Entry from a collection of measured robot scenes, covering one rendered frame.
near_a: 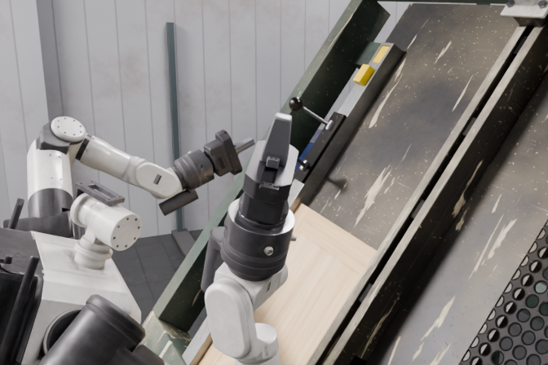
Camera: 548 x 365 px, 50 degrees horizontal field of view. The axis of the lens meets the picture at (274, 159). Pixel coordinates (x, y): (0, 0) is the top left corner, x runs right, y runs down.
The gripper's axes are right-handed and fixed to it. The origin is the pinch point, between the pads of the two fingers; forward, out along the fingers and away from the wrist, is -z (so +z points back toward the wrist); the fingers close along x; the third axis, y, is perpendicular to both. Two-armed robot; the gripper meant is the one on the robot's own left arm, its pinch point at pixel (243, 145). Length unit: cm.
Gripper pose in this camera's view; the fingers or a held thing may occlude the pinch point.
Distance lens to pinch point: 154.8
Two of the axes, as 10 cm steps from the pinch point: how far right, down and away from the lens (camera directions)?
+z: -8.4, 4.4, -3.1
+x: 3.0, 8.6, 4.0
